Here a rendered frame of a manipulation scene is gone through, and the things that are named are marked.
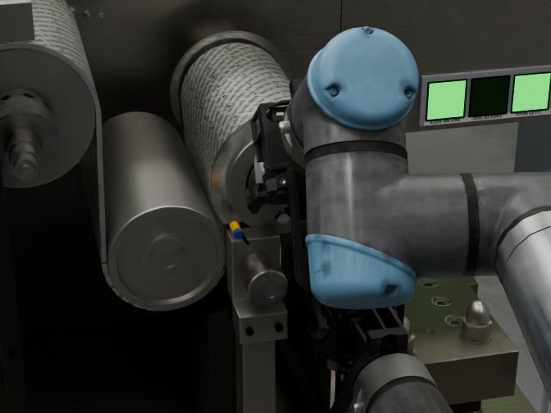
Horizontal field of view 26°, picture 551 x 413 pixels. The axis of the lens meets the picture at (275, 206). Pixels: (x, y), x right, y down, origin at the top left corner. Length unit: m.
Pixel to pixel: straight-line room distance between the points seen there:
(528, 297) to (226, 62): 0.65
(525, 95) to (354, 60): 0.81
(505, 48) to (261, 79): 0.43
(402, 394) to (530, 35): 0.68
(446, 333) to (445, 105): 0.36
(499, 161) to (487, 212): 3.50
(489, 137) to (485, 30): 2.96
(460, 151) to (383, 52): 3.55
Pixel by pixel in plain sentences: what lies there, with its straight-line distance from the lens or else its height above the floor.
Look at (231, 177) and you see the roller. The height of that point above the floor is 1.26.
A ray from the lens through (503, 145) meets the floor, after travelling 4.47.
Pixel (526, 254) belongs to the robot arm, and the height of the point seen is 1.39.
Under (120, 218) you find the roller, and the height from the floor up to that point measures 1.22.
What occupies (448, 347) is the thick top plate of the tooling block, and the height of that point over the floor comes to 1.03.
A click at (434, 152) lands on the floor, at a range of 4.37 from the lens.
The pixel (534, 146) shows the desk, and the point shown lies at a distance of 3.62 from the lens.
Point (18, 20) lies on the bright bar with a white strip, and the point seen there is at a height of 1.44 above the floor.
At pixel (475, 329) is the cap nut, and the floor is 1.05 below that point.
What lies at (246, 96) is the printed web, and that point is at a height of 1.31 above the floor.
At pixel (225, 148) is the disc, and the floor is 1.29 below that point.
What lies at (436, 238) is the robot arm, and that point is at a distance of 0.84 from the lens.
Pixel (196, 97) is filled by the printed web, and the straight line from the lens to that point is 1.33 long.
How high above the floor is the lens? 1.76
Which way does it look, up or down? 27 degrees down
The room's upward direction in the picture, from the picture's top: straight up
